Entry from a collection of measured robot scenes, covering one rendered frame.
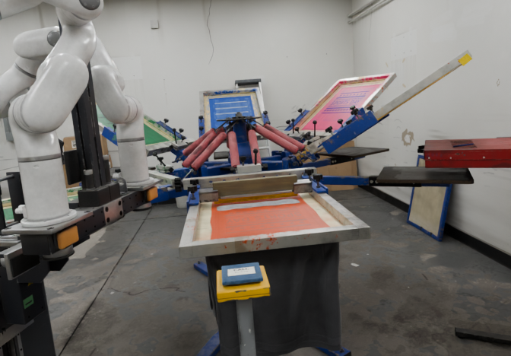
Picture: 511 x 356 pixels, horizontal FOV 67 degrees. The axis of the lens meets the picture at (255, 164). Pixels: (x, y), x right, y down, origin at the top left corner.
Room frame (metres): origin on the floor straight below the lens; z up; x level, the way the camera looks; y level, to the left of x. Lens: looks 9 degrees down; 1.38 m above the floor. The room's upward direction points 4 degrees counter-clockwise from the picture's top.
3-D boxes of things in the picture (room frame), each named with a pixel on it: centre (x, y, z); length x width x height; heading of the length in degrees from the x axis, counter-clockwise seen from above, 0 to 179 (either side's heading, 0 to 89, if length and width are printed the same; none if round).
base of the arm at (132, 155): (1.38, 0.45, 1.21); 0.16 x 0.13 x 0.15; 78
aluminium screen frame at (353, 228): (1.50, -0.01, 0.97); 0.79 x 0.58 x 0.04; 5
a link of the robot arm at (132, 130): (1.37, 0.44, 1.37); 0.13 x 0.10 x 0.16; 177
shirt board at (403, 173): (2.27, -0.52, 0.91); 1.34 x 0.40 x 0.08; 65
